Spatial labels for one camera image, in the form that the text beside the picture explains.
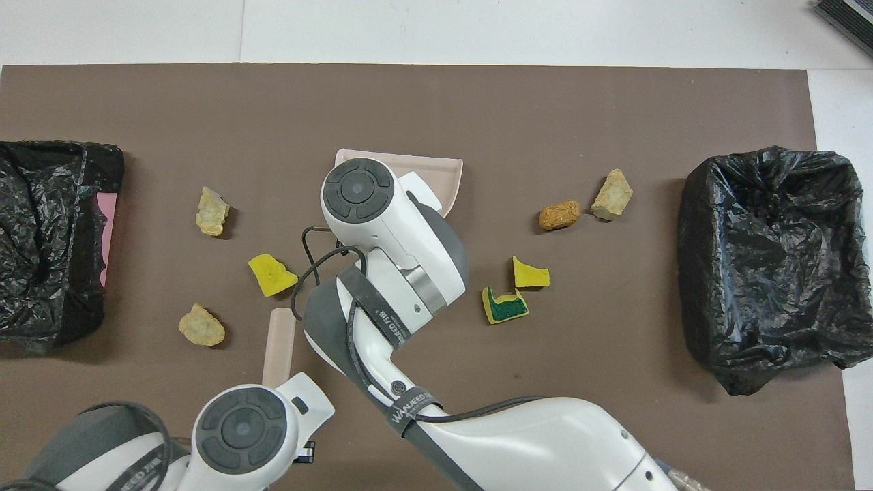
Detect beige plastic dustpan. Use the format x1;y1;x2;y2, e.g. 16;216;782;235
334;149;464;219

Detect brown table mat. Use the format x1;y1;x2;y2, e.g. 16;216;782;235
0;63;857;491

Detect yellow sponge chunk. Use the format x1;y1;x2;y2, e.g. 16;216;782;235
248;254;299;297

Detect beige brush black bristles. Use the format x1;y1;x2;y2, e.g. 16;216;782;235
263;307;297;386

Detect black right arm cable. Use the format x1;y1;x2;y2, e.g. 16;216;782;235
291;225;546;427

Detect dark ribbed object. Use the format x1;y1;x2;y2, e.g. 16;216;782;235
815;0;873;59

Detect brown bread chunk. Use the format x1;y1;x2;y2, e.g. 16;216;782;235
538;200;581;231

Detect pink bin with black bag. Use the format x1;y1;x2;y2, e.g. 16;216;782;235
0;140;125;354

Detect toy croissant piece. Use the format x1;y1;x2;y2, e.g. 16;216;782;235
179;303;226;347
196;187;231;237

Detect small yellow sponge wedge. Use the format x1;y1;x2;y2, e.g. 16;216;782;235
512;256;550;289

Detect yellow sponge with green layer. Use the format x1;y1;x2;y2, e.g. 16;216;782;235
482;286;529;325

